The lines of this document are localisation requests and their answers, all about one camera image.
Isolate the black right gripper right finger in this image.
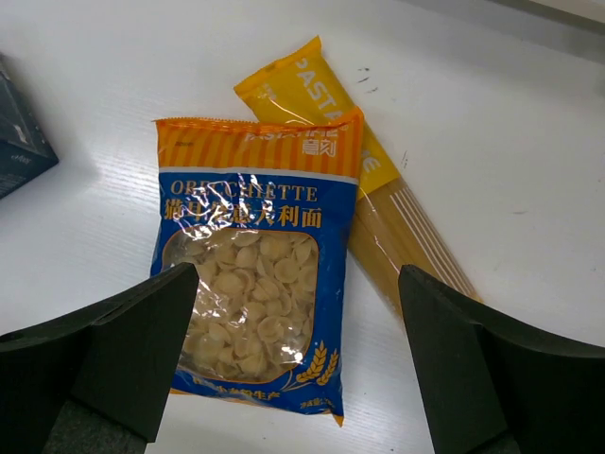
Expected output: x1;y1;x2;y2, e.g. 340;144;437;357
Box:
399;265;604;453

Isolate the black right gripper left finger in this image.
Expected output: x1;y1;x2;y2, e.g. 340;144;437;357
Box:
1;264;199;453

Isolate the blue orecchiette pasta bag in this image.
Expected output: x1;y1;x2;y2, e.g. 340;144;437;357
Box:
151;109;364;423

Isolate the dark blue Barilla pasta box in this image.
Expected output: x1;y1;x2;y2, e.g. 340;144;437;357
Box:
0;56;60;199

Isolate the yellow spaghetti bag on table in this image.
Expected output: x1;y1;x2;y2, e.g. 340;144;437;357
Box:
233;37;479;315

